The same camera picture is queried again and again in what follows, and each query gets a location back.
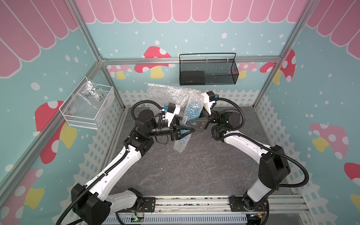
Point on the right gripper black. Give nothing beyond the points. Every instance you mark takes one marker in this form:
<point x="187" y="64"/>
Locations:
<point x="206" y="123"/>

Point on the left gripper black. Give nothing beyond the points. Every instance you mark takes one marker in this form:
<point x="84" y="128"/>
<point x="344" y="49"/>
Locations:
<point x="175" y="133"/>

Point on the clear bubble wrap sheet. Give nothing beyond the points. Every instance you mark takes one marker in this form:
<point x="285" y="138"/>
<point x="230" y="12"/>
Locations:
<point x="164" y="94"/>

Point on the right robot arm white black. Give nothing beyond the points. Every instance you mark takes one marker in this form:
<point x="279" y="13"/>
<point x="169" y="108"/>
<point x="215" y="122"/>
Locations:
<point x="278" y="163"/>

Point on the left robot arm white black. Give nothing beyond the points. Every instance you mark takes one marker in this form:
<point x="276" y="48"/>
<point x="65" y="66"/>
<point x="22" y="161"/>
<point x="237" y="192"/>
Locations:
<point x="91" y="202"/>

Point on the black box in basket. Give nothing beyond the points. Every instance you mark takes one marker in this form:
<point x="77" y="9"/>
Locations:
<point x="188" y="78"/>

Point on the clear plastic bag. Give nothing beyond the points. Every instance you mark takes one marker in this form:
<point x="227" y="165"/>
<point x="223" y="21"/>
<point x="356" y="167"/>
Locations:
<point x="91" y="95"/>

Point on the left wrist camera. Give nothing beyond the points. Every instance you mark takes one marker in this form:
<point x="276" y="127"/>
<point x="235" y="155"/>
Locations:
<point x="170" y="111"/>

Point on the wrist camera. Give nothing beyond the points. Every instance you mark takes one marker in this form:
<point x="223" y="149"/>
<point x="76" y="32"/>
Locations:
<point x="170" y="111"/>
<point x="209" y="99"/>

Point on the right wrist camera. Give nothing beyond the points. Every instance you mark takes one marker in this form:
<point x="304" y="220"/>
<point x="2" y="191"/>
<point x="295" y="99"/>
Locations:
<point x="209" y="99"/>

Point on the black wire mesh basket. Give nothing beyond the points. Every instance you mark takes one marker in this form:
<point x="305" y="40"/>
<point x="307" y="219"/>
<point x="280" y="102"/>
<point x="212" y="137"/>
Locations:
<point x="219" y="67"/>

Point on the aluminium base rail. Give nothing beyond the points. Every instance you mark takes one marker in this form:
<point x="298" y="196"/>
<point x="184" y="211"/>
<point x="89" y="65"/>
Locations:
<point x="224" y="204"/>

